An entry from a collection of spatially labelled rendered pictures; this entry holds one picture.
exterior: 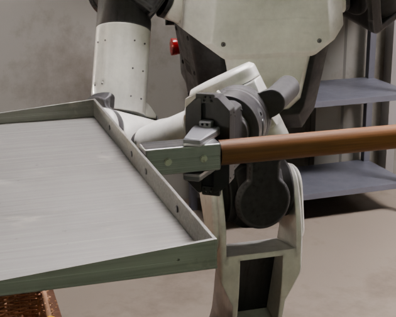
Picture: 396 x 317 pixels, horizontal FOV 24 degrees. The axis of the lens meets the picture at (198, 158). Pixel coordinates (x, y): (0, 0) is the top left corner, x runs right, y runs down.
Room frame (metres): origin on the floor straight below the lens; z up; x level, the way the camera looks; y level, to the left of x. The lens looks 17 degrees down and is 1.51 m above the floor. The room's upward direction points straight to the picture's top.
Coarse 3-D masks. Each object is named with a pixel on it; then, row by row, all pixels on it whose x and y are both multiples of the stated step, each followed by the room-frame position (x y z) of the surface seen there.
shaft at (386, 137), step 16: (352, 128) 1.07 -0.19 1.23; (368, 128) 1.08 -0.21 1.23; (384, 128) 1.08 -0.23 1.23; (224, 144) 1.02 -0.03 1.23; (240, 144) 1.02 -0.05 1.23; (256, 144) 1.03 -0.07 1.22; (272, 144) 1.03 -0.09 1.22; (288, 144) 1.04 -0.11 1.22; (304, 144) 1.04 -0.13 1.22; (320, 144) 1.05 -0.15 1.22; (336, 144) 1.05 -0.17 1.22; (352, 144) 1.06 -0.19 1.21; (368, 144) 1.06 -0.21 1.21; (384, 144) 1.07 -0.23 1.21; (224, 160) 1.01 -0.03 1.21; (240, 160) 1.02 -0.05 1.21; (256, 160) 1.03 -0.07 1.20
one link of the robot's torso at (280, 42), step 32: (192, 0) 1.49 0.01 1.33; (224, 0) 1.47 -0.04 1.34; (256, 0) 1.48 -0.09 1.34; (288, 0) 1.49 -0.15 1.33; (320, 0) 1.50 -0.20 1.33; (192, 32) 1.48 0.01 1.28; (224, 32) 1.47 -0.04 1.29; (256, 32) 1.48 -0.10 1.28; (288, 32) 1.49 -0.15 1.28; (320, 32) 1.50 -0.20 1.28; (192, 64) 1.53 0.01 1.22; (224, 64) 1.49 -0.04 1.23; (256, 64) 1.49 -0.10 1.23; (288, 64) 1.50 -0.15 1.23; (320, 64) 1.55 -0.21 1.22
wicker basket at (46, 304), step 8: (0, 296) 1.78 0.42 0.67; (8, 296) 1.78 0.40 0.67; (24, 296) 1.79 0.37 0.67; (40, 296) 1.69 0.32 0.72; (48, 296) 1.67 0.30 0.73; (0, 304) 1.78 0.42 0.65; (8, 304) 1.78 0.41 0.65; (16, 304) 1.79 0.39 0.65; (24, 304) 1.79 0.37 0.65; (32, 304) 1.80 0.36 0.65; (40, 304) 1.73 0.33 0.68; (48, 304) 1.62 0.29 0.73; (0, 312) 1.78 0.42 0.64; (8, 312) 1.78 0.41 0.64; (16, 312) 1.79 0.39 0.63; (24, 312) 1.79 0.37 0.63; (40, 312) 1.78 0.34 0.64; (48, 312) 1.58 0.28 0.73
